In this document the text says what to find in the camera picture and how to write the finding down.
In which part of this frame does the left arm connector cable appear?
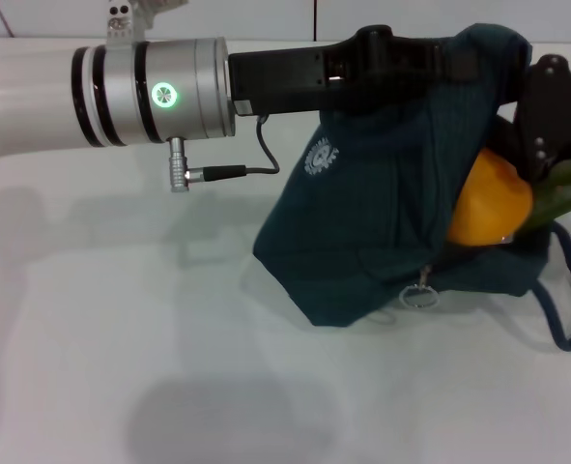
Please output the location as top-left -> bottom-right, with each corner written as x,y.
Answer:
167,114 -> 281,194

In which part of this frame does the silver zipper pull ring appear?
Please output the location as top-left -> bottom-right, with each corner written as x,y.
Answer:
398,264 -> 441,309

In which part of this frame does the silver head camera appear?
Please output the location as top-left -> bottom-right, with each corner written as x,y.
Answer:
104,0 -> 190,47

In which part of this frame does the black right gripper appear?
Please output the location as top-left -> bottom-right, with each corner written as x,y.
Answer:
400,37 -> 571,184

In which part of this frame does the dark teal insulated lunch bag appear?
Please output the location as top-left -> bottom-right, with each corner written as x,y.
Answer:
251,22 -> 571,353

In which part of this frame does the green cucumber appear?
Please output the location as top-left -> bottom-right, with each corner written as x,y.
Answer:
521,159 -> 571,233

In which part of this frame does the yellow pear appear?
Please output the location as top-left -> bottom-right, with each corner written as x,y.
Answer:
444,148 -> 533,247

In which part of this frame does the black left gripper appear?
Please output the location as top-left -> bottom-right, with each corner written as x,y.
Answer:
227,26 -> 402,117

